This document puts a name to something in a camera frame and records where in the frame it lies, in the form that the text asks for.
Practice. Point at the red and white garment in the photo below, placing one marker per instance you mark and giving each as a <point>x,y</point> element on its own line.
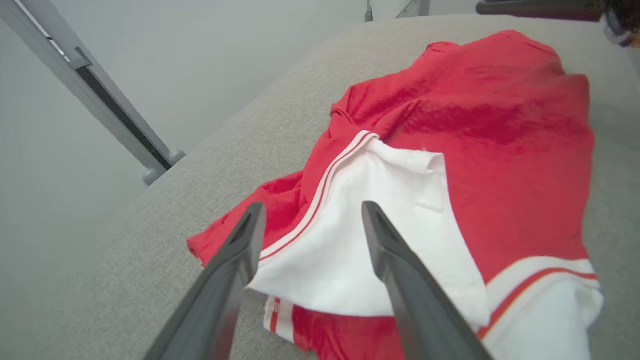
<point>500,125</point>

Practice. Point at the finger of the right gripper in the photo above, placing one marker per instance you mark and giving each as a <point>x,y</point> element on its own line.
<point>540,8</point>

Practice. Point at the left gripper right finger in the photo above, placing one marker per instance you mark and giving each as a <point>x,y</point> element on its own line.
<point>420,305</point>

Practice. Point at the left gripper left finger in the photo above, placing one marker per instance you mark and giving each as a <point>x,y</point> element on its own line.
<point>220,295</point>

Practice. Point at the grey post with black slot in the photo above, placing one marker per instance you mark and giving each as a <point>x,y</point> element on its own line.
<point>115,117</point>

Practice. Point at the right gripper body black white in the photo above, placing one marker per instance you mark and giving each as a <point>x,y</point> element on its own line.
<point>625,20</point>

